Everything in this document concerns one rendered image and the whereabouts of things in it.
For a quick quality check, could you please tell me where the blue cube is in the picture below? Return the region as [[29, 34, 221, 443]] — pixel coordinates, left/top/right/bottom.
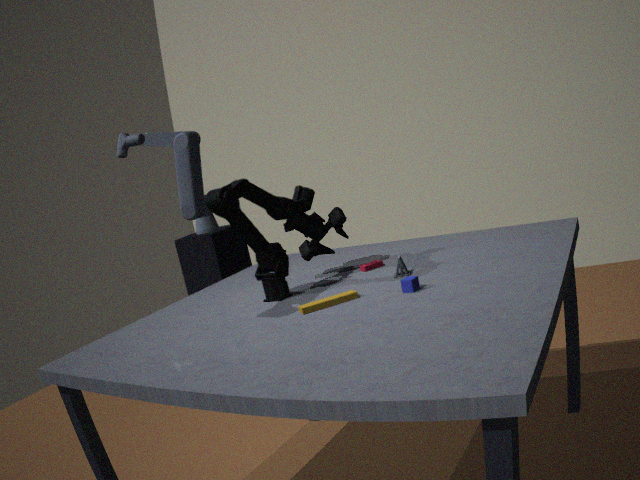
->
[[400, 276, 420, 293]]

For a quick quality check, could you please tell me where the yellow bar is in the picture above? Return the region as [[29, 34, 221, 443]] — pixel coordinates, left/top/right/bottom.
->
[[298, 290, 359, 315]]

